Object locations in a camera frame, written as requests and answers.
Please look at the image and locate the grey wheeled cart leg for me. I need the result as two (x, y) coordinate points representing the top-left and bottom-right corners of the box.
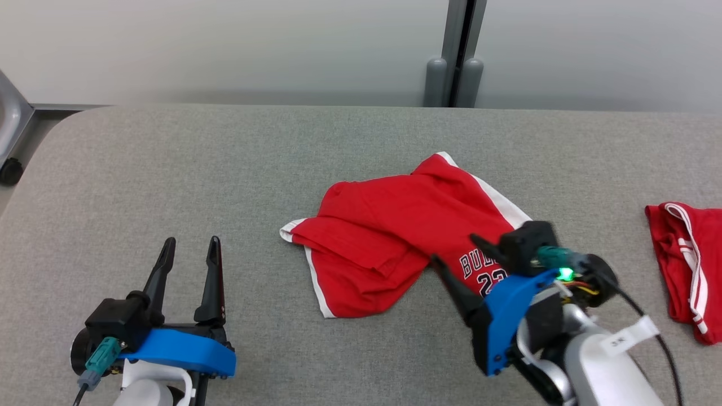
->
(0, 70), (108, 170)

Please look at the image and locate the white paper label tag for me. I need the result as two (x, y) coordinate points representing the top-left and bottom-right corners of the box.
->
(600, 316), (661, 357)

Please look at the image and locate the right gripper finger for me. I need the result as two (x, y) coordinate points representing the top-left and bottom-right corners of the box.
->
(470, 233), (511, 266)
(430, 254), (486, 328)

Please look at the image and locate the grey partition frame post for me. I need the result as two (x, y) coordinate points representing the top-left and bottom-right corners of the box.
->
(440, 0), (488, 108)

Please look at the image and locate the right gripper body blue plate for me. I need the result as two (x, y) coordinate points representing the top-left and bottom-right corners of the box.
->
(470, 269), (567, 377)

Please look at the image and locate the grey cylindrical post bumper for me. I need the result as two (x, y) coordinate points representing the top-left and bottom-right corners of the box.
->
(456, 58), (484, 108)
(424, 56), (448, 108)

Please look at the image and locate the red Bulls 23 jersey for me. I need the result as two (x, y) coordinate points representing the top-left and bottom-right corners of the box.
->
(645, 202), (722, 346)

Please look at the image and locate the red shorts white trim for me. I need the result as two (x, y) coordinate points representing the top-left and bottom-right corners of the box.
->
(280, 151), (534, 319)

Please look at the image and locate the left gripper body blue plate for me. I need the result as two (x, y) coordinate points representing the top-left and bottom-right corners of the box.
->
(118, 323), (237, 379)

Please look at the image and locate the black cable teal connector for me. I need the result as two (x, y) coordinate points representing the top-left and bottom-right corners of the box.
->
(536, 246), (684, 406)
(72, 337), (122, 406)

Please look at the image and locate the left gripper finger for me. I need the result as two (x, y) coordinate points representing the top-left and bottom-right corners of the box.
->
(194, 236), (226, 328)
(141, 237), (177, 328)

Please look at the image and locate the black caster wheel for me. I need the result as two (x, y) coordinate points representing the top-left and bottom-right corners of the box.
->
(0, 158), (24, 187)

